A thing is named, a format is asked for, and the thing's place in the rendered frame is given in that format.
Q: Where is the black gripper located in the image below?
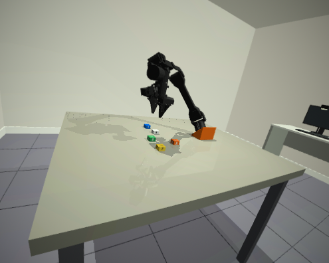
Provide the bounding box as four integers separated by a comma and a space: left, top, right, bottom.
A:
146, 81, 174, 118

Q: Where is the green block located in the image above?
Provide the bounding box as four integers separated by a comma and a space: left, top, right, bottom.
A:
147, 135, 156, 141

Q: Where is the yellow block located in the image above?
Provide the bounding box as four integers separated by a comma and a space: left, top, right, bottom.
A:
156, 144, 165, 151

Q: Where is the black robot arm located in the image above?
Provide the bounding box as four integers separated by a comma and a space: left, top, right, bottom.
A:
140, 52, 206, 131

